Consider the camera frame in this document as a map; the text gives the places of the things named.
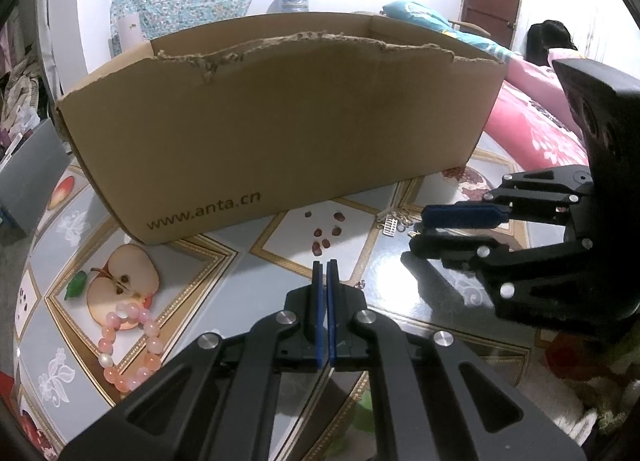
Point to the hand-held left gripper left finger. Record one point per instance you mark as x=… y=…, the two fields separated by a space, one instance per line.
x=317 y=316

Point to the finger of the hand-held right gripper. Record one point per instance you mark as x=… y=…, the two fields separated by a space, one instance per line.
x=450 y=246
x=465 y=216

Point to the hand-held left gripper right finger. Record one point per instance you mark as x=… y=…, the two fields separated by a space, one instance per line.
x=333 y=316

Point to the brown cardboard box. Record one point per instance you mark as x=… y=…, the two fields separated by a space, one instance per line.
x=300 y=131

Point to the pink floral blanket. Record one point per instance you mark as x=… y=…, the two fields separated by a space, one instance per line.
x=535 y=126

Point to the printed tablecloth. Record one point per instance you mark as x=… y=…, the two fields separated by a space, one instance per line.
x=225 y=281

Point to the white fluffy towel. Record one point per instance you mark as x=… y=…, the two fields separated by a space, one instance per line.
x=555 y=391

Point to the wooden chair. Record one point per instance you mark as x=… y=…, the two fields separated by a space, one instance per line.
x=467 y=26

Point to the teal pillow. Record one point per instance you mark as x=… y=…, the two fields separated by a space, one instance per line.
x=415 y=13

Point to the grey storage box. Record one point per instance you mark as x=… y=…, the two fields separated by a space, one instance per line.
x=30 y=176

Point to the pile of clothes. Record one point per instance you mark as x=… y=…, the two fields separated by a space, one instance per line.
x=20 y=86

